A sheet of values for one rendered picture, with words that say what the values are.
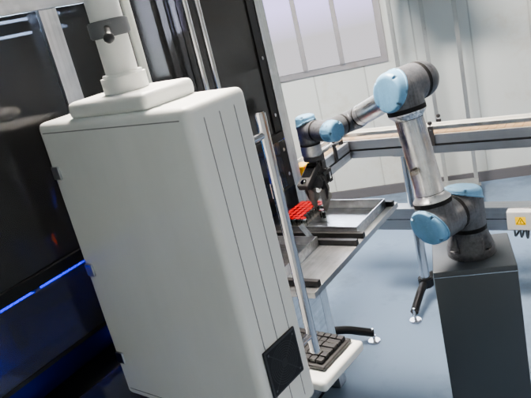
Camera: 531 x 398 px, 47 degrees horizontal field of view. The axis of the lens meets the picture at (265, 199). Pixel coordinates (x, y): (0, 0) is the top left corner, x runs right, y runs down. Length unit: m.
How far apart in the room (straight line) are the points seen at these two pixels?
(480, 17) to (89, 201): 3.84
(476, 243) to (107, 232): 1.14
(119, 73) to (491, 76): 3.89
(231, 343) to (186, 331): 0.14
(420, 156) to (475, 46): 3.09
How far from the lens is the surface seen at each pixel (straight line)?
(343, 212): 2.38
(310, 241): 2.13
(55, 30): 1.68
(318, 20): 4.91
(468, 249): 2.05
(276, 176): 1.35
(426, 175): 1.88
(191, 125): 1.16
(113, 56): 1.35
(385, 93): 1.84
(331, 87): 4.98
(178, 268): 1.33
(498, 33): 4.91
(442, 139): 3.02
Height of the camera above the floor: 1.70
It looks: 17 degrees down
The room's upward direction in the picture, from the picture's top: 14 degrees counter-clockwise
